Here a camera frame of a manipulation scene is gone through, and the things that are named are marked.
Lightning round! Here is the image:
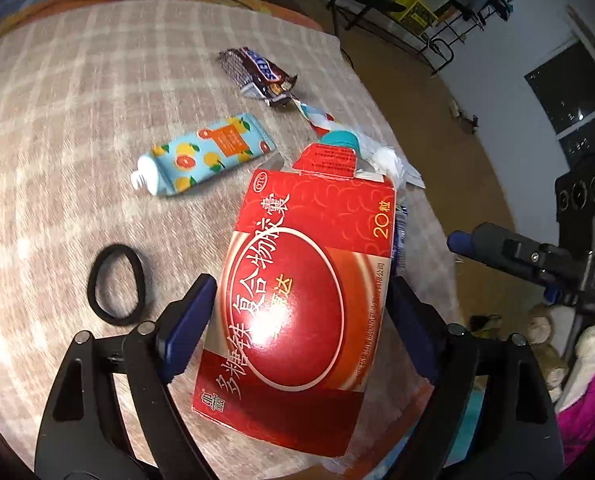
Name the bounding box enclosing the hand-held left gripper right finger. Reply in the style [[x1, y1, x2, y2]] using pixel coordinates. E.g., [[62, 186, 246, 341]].
[[387, 275, 565, 480]]

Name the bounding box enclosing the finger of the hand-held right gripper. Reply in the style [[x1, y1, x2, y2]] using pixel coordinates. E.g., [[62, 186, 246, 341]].
[[447, 221, 595, 311]]

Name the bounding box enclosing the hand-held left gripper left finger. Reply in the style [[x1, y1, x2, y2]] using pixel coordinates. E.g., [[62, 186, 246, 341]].
[[34, 274, 218, 480]]

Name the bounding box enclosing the red medicine box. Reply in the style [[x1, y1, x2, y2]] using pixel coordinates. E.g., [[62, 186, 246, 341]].
[[191, 142, 397, 458]]

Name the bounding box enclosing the colourful white snack wrapper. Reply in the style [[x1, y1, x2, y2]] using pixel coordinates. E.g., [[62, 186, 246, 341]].
[[291, 97, 343, 138]]

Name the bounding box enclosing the brown candy bar wrapper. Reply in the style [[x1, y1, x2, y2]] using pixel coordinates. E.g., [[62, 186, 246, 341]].
[[218, 47, 298, 107]]

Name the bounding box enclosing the person's right hand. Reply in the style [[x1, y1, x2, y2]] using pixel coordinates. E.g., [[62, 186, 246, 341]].
[[526, 304, 595, 411]]

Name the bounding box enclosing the blue foil blister pack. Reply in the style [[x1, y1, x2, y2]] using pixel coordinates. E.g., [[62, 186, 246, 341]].
[[390, 205, 411, 273]]

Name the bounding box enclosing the dark window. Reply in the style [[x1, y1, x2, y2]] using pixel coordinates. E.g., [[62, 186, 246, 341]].
[[525, 40, 595, 171]]

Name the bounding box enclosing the fruit print cream tube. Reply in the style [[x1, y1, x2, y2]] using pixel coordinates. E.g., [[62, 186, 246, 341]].
[[131, 113, 274, 197]]

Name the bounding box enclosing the teal round cap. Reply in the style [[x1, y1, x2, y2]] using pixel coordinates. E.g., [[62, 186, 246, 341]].
[[320, 130, 361, 153]]

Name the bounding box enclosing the beige plaid table mat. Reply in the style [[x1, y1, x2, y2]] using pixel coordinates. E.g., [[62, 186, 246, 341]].
[[0, 0, 458, 480]]

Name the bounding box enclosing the yellow box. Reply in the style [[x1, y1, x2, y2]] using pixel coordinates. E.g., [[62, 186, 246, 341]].
[[395, 0, 438, 36]]

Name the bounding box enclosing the black hair tie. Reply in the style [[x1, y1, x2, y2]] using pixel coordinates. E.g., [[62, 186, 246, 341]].
[[87, 244, 146, 325]]

